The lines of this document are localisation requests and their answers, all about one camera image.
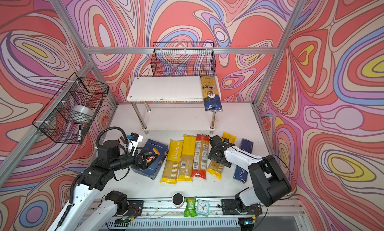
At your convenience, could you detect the teal alarm clock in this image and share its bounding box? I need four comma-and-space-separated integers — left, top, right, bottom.
197, 200, 210, 217

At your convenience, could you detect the round black white speaker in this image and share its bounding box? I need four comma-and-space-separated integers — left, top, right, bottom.
172, 193, 185, 209

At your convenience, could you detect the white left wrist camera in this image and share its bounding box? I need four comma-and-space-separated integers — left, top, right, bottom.
126, 132, 143, 156

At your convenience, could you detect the blue Barilla spaghetti box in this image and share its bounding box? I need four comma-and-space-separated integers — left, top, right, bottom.
233, 138, 254, 184

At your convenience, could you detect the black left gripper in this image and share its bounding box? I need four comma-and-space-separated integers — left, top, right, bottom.
108, 146, 158, 173

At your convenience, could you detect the blue Barilla rigatoni box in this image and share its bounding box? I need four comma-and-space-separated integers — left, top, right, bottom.
132, 139, 169, 180

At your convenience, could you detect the black wire basket left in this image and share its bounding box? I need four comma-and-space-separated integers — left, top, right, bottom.
32, 73, 109, 144

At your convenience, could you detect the yellow spaghetti bag with barcode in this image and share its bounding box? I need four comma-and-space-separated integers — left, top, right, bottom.
177, 135, 197, 182

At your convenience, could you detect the white two-tier shelf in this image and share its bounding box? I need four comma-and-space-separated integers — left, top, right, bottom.
127, 76, 216, 134

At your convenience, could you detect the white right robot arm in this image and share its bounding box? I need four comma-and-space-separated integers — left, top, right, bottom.
208, 135, 292, 216

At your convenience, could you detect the green snack bag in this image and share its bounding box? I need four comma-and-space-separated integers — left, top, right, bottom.
184, 197, 198, 218

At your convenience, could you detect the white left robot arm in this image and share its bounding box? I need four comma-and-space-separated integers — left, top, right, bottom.
49, 126, 159, 231

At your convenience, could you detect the white tape roll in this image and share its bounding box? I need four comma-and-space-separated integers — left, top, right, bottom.
69, 105, 94, 124

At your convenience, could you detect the black wire basket back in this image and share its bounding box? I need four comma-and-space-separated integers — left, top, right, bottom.
151, 41, 216, 77

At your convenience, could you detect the blue Ankara spaghetti bag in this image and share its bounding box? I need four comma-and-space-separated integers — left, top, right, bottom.
200, 76, 223, 112

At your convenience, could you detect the yellow Pastatime spaghetti bag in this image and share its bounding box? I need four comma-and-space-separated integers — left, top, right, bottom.
207, 132, 237, 180
161, 140, 184, 185

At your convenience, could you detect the red spaghetti bag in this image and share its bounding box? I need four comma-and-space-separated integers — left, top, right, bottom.
192, 134, 209, 180

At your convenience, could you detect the black marker pen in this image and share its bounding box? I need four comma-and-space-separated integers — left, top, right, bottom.
78, 125, 82, 143

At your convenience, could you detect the black wire basket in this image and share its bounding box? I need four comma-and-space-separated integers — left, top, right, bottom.
32, 73, 109, 144
151, 41, 216, 77

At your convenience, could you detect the aluminium frame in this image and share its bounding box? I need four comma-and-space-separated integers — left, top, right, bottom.
0, 0, 313, 190

